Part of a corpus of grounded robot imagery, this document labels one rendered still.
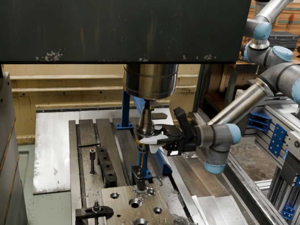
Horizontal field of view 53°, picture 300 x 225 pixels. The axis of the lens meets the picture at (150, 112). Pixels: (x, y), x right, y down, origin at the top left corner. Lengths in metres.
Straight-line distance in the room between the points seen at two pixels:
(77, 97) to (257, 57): 1.14
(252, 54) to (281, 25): 2.48
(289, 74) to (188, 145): 0.43
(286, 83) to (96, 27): 0.72
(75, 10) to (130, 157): 0.97
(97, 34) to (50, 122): 1.34
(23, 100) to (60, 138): 0.33
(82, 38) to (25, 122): 1.45
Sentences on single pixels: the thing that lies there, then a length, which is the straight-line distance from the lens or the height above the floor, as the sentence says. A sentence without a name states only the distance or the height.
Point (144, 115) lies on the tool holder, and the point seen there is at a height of 1.36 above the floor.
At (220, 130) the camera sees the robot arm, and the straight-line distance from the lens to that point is 1.05.
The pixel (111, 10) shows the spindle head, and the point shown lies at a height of 1.69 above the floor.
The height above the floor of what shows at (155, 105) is 1.22.
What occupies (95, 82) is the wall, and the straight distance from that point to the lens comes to 1.96.
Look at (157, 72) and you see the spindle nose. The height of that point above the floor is 1.53.
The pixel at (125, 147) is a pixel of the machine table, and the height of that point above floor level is 0.90.
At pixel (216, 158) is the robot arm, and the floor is 1.18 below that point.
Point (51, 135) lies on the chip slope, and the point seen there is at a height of 0.78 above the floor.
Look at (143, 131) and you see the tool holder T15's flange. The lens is 0.94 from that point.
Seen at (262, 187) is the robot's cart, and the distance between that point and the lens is 2.65.
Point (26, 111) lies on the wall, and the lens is 2.06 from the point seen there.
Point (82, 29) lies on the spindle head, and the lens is 0.69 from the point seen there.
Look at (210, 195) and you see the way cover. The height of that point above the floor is 0.76.
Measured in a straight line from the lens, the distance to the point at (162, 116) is 1.24.
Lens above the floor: 1.80
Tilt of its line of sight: 28 degrees down
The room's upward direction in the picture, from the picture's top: 5 degrees clockwise
